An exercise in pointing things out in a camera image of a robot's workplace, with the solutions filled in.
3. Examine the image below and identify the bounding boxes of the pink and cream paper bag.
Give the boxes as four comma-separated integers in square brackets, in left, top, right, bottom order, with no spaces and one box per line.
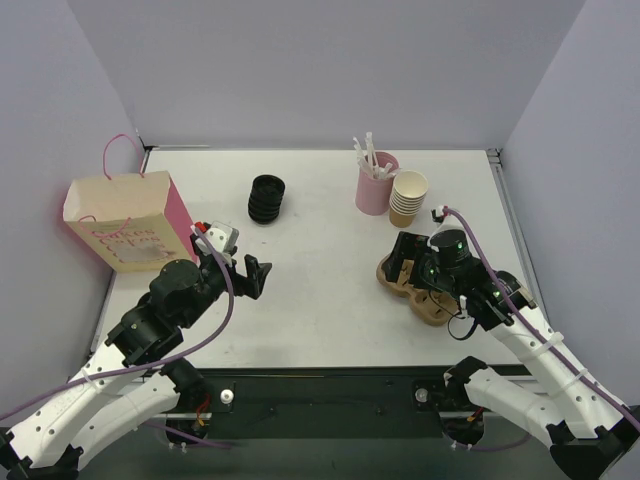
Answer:
[63,154,196,273]

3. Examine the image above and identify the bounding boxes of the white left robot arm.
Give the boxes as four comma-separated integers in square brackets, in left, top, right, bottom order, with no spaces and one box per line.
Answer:
[1,255,272,479]

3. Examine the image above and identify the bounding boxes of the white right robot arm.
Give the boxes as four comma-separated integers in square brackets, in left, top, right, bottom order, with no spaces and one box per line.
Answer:
[380,227,639,479]

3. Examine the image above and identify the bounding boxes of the brown cardboard cup carrier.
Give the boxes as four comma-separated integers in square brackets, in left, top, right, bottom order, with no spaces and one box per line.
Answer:
[376,252,459,327]

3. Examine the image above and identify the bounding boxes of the stack of brown paper cups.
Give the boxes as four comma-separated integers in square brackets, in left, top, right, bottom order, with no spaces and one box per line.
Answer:
[389,170,429,228]

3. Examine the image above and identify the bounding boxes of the pink cylindrical holder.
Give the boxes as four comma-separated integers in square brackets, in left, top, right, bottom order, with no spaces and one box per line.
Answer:
[355,151,399,216]

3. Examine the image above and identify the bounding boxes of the stack of black cup lids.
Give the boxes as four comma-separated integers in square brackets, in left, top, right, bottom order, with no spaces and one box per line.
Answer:
[248,174,286,225]

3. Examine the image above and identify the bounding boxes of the white wrapped straws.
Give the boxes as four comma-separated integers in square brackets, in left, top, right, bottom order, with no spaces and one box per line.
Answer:
[352,132,401,180]

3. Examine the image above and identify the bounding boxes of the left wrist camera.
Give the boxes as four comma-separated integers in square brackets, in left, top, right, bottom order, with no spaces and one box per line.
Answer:
[191,221,239,266]

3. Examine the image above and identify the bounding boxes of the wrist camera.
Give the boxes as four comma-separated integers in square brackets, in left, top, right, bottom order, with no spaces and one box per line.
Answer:
[191,221,239,266]
[431,205,464,237]

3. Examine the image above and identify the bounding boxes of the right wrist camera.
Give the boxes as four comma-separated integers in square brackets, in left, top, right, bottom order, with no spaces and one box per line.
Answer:
[431,205,464,237]

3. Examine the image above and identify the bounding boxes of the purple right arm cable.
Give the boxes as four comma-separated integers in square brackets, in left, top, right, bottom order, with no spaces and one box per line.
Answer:
[442,205,640,426]

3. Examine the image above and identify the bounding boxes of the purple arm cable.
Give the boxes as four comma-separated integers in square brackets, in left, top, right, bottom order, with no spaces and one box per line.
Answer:
[0,227,236,424]
[442,205,640,426]

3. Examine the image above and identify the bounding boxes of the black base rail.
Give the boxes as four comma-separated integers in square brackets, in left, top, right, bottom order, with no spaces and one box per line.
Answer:
[144,367,551,446]

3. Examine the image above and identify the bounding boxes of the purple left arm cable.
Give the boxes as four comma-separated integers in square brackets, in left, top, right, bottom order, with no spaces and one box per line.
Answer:
[0,227,236,424]

